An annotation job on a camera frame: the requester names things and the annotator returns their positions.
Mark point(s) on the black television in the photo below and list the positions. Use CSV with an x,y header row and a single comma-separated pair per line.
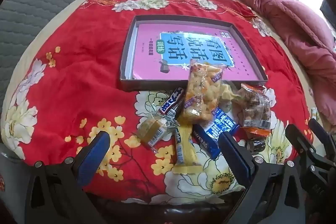
x,y
328,8

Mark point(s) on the orange puffed snack packet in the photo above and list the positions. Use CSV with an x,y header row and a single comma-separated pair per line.
x,y
199,92

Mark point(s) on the pink book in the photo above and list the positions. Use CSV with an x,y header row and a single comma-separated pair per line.
x,y
149,56

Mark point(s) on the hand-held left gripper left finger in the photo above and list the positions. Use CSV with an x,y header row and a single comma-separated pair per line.
x,y
95,150

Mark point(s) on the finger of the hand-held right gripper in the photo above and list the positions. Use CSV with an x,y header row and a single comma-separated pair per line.
x,y
299,140
319,130

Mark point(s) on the pink quilt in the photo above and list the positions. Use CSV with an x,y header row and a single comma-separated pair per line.
x,y
288,19

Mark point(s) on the yellow green snack packet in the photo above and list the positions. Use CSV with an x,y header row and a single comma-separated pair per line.
x,y
226,94

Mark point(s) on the small dark brown candy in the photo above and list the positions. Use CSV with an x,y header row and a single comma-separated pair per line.
x,y
256,145

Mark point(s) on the blue wafer packet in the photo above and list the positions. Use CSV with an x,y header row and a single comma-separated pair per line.
x,y
218,124

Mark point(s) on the small clear cake packet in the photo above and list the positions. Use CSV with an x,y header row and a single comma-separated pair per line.
x,y
152,130

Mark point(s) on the yellow snack bar packet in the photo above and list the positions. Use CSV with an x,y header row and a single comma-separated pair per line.
x,y
186,150

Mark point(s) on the grey quilted headboard cover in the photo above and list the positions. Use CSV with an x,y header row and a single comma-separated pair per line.
x,y
39,3

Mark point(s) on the red floral blanket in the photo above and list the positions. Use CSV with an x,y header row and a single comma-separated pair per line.
x,y
78,56

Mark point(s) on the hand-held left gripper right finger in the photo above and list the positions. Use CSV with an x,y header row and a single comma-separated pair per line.
x,y
236,157

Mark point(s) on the brown chocolate bar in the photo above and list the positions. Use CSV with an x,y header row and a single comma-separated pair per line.
x,y
170,103

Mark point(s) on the shallow grey cardboard box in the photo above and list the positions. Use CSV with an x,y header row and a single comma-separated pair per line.
x,y
147,85

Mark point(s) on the clear orange-trimmed nut packet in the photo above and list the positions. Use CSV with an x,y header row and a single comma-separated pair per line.
x,y
253,108

